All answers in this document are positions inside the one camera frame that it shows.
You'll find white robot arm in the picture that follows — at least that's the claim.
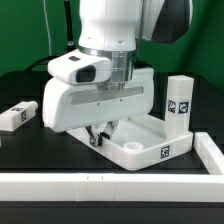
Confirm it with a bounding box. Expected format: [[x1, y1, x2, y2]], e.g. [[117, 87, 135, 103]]
[[42, 0, 193, 146]]

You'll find white desk top tray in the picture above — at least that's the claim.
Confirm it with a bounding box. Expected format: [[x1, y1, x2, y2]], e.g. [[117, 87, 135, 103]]
[[68, 115, 193, 171]]

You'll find white L-shaped fence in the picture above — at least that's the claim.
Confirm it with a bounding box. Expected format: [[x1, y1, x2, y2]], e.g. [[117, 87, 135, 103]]
[[0, 132, 224, 202]]

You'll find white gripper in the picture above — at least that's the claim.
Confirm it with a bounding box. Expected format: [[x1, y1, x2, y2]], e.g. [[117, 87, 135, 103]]
[[42, 50, 154, 147]]

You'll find black cable with connector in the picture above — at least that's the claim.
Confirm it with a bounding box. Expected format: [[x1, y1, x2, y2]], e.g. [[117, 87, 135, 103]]
[[24, 54, 61, 72]]

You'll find thin white cable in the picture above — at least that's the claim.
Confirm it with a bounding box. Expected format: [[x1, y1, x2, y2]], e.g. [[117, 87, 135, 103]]
[[43, 0, 53, 57]]

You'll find black vertical hose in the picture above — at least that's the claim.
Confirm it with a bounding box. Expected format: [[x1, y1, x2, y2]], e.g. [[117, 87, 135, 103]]
[[63, 0, 76, 54]]

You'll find grey braided cable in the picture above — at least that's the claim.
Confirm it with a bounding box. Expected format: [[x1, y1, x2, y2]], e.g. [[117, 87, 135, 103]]
[[135, 0, 149, 61]]

